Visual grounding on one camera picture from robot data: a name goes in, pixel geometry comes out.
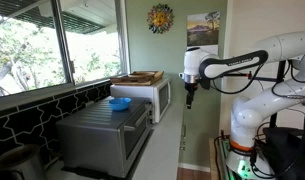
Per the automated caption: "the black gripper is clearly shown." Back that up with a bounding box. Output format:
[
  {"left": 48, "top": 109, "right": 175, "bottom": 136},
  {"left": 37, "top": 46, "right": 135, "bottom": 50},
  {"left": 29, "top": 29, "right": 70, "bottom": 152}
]
[{"left": 184, "top": 82, "right": 200, "bottom": 110}]

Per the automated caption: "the toaster oven glass door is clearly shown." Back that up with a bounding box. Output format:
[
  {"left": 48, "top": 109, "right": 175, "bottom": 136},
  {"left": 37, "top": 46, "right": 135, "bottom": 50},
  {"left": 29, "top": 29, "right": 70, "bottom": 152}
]
[{"left": 120, "top": 103, "right": 153, "bottom": 168}]

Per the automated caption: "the blue bowl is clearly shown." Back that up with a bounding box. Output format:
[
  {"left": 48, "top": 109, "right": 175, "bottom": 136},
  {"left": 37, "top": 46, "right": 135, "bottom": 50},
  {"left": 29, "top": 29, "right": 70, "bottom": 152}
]
[{"left": 108, "top": 97, "right": 132, "bottom": 112}]

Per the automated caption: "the silver toaster oven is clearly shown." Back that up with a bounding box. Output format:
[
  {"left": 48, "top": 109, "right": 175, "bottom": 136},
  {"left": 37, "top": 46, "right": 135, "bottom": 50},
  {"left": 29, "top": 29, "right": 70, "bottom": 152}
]
[{"left": 55, "top": 96, "right": 154, "bottom": 179}]

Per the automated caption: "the black rod with orange clamp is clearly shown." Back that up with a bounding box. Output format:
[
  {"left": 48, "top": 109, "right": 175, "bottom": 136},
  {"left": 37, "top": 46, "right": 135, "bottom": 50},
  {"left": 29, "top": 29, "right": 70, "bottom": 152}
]
[{"left": 221, "top": 70, "right": 280, "bottom": 83}]

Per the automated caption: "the wooden tray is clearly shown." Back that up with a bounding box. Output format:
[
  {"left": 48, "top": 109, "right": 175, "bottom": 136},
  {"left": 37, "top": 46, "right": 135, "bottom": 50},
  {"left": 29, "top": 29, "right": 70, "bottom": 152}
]
[{"left": 110, "top": 70, "right": 165, "bottom": 87}]

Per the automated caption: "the white microwave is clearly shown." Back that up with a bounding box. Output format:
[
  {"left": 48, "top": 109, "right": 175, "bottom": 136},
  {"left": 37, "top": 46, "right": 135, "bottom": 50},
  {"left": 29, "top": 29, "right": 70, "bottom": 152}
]
[{"left": 109, "top": 78, "right": 172, "bottom": 125}]

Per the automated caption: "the wooden robot cart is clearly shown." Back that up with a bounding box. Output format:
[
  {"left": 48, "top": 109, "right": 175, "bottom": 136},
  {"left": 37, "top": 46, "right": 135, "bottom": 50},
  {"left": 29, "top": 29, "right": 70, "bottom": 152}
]
[{"left": 208, "top": 137, "right": 233, "bottom": 180}]

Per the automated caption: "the black stand pole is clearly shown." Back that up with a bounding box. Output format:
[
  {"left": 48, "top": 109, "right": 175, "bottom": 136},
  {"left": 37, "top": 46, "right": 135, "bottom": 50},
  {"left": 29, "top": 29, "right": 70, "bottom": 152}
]
[{"left": 268, "top": 59, "right": 288, "bottom": 129}]

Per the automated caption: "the metal pitcher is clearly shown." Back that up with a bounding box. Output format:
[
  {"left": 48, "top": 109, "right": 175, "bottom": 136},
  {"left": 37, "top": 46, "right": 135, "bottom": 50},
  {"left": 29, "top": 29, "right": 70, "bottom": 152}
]
[{"left": 0, "top": 143, "right": 48, "bottom": 180}]

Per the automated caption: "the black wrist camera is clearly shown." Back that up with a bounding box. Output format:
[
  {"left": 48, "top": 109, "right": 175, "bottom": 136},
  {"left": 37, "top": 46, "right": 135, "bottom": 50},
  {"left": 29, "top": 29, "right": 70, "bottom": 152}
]
[{"left": 199, "top": 77, "right": 212, "bottom": 91}]

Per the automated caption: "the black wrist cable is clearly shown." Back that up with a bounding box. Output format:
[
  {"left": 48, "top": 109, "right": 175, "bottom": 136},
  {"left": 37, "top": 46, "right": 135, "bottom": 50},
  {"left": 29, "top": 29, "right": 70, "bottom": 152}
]
[{"left": 210, "top": 63, "right": 265, "bottom": 96}]

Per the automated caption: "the landscape wall calendar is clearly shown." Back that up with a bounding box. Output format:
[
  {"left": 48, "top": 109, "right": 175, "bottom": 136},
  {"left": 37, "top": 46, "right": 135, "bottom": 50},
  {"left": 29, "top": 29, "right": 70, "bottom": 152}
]
[{"left": 186, "top": 11, "right": 221, "bottom": 56}]

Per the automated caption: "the colourful sun wall decoration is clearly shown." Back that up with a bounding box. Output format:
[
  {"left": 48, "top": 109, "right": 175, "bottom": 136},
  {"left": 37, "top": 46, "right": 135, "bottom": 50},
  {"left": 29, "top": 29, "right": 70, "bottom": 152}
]
[{"left": 146, "top": 3, "right": 175, "bottom": 35}]

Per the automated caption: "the window with grey frame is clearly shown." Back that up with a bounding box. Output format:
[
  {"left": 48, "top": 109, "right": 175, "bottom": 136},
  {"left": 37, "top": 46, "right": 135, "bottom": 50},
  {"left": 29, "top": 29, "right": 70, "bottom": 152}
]
[{"left": 0, "top": 0, "right": 131, "bottom": 101}]

